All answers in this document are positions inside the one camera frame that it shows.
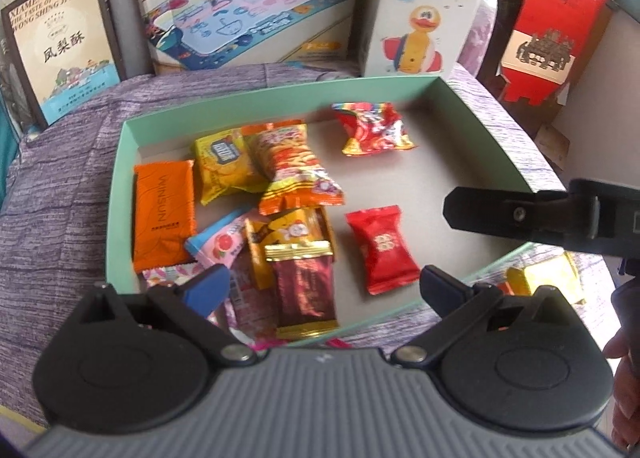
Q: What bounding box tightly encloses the pink clear plastic packet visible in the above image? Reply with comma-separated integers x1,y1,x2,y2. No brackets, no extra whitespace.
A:
220,253,281,344

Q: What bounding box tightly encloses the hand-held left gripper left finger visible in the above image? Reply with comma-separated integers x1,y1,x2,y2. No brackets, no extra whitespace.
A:
75,263,258,369

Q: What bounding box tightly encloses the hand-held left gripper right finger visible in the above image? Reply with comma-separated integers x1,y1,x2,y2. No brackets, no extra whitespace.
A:
392,265,576,370

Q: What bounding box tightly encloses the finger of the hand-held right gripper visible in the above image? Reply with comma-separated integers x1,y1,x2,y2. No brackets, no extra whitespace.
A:
442,185,569,245

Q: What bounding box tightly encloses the green cardboard box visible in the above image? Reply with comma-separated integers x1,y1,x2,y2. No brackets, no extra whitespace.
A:
104,76,568,354

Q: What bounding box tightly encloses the yellow cracker packet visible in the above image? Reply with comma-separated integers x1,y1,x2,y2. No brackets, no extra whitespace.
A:
192,131,268,206

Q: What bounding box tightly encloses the orange Winsun snack packet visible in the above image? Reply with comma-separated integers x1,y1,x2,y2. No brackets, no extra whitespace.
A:
132,159,197,275

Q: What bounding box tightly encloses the pink grapefruit candy stick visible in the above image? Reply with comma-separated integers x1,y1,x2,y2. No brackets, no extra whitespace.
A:
184,211,251,269

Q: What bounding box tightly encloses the drawing mat toy box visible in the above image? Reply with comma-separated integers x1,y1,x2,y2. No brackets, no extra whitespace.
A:
127,0,358,76

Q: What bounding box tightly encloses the white duck toy box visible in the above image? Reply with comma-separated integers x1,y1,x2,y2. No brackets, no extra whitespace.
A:
359,0,493,79

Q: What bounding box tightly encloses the yellow gold snack packet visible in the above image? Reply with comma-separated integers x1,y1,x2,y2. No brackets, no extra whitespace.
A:
506,252,586,306

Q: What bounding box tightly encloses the red foil candy packet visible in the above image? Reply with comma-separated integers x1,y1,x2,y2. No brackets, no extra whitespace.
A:
345,205,422,296

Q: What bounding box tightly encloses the red rainbow striped packet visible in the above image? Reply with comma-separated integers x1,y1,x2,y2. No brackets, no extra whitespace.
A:
332,101,417,156

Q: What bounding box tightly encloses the brown framed pastry box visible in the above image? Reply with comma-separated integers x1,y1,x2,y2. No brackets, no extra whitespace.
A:
0,0,126,129

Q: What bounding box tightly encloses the dark red gold-edged packet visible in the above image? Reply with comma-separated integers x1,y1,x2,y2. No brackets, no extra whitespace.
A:
264,241,340,341

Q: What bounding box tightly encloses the pink circle patterned packet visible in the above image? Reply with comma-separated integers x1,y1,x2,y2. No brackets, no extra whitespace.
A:
141,262,201,291

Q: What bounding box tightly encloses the red gift bag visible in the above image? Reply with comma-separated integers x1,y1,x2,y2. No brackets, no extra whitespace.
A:
497,0,616,104

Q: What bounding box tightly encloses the orange stick biscuit packet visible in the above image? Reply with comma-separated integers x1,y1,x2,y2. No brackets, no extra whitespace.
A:
242,119,347,216

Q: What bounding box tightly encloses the yellow cartoon candy box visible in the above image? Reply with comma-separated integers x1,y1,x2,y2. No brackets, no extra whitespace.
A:
244,207,333,291

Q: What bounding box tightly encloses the person's right hand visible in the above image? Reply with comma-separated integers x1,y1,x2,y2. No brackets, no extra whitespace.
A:
602,325,640,454

